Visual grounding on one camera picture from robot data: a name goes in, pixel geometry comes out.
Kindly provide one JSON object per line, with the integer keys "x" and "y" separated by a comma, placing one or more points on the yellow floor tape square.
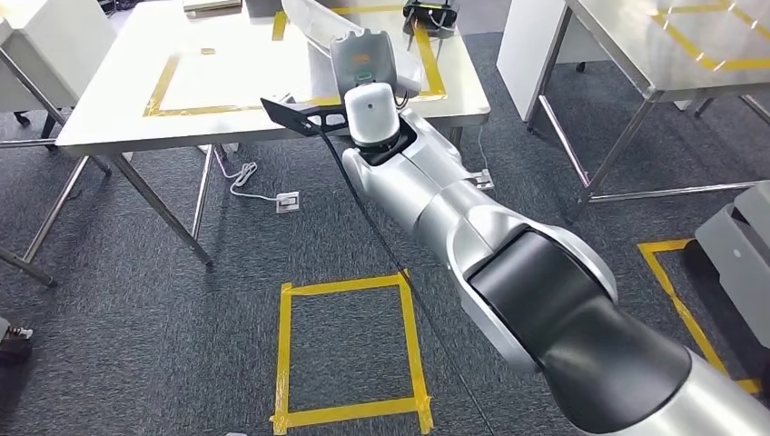
{"x": 283, "y": 361}

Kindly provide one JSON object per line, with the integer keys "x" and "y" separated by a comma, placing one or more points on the white part with handwriting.
{"x": 307, "y": 21}

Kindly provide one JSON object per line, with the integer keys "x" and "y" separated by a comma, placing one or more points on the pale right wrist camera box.
{"x": 372, "y": 111}

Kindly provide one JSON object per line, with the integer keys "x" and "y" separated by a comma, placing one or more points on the grey floor socket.
{"x": 481, "y": 180}
{"x": 287, "y": 202}

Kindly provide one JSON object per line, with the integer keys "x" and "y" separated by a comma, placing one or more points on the white cabinet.
{"x": 54, "y": 42}

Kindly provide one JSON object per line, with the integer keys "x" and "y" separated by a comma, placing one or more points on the black device bag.
{"x": 430, "y": 15}

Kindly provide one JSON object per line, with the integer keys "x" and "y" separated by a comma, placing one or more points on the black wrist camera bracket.
{"x": 295, "y": 117}

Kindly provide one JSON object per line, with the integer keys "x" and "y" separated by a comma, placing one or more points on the white panel desk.
{"x": 529, "y": 54}

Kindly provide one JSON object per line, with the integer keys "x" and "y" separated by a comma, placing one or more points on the steel workbench table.
{"x": 240, "y": 72}

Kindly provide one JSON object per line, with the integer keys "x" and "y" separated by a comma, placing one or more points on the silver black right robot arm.
{"x": 541, "y": 301}

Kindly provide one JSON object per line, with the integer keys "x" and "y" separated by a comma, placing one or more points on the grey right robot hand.
{"x": 364, "y": 60}

